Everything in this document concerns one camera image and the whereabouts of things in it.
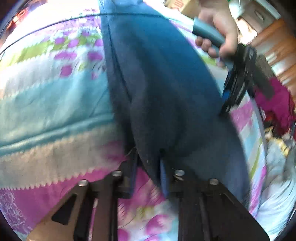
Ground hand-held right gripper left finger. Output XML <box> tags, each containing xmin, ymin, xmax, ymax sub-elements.
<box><xmin>28</xmin><ymin>148</ymin><xmax>139</xmax><ymax>241</ymax></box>

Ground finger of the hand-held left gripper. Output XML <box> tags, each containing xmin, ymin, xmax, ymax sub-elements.
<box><xmin>232</xmin><ymin>68</ymin><xmax>250</xmax><ymax>110</ymax></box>
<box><xmin>219</xmin><ymin>68</ymin><xmax>237</xmax><ymax>117</ymax></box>

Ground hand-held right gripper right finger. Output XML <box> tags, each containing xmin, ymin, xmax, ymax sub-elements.
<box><xmin>159</xmin><ymin>157</ymin><xmax>270</xmax><ymax>241</ymax></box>

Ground dark blue denim pants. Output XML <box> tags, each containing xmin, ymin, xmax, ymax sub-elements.
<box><xmin>99</xmin><ymin>0</ymin><xmax>251</xmax><ymax>210</ymax></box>

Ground person's left hand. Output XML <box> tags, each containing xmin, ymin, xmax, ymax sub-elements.
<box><xmin>195</xmin><ymin>0</ymin><xmax>239</xmax><ymax>68</ymax></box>

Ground wooden cabinet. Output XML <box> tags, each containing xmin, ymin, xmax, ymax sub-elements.
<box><xmin>238</xmin><ymin>18</ymin><xmax>296</xmax><ymax>93</ymax></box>

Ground magenta cloth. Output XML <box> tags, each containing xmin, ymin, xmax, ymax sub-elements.
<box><xmin>254</xmin><ymin>77</ymin><xmax>296</xmax><ymax>137</ymax></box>

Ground pale cardboard box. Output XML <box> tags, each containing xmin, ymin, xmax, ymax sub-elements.
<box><xmin>229</xmin><ymin>0</ymin><xmax>282</xmax><ymax>35</ymax></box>

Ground yellow patterned cloth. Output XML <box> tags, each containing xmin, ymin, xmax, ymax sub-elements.
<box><xmin>265</xmin><ymin>128</ymin><xmax>290</xmax><ymax>156</ymax></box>

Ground grey quilt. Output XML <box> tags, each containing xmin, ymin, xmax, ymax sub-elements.
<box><xmin>265</xmin><ymin>137</ymin><xmax>294</xmax><ymax>183</ymax></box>

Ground brown cardboard box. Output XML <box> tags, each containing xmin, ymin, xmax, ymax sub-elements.
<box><xmin>166</xmin><ymin>0</ymin><xmax>202</xmax><ymax>17</ymax></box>

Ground floral striped bed sheet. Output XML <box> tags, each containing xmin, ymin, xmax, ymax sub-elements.
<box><xmin>0</xmin><ymin>0</ymin><xmax>270</xmax><ymax>241</ymax></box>

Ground white pillow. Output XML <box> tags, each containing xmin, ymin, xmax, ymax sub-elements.
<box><xmin>254</xmin><ymin>171</ymin><xmax>296</xmax><ymax>234</ymax></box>

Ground thin black cable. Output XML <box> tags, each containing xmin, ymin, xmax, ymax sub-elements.
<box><xmin>0</xmin><ymin>13</ymin><xmax>167</xmax><ymax>55</ymax></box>

